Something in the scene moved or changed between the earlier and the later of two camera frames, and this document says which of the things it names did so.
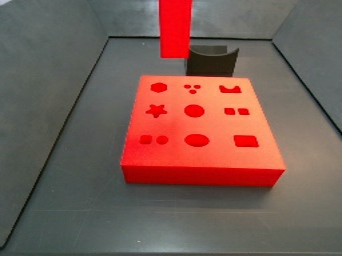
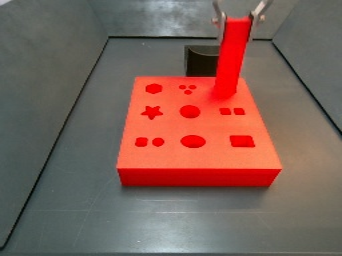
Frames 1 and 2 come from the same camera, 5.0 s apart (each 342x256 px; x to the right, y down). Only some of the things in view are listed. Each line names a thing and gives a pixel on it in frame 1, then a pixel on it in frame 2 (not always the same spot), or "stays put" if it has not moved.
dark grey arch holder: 211,61 stays put
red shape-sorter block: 199,132 stays put
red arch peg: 175,28 -> 233,53
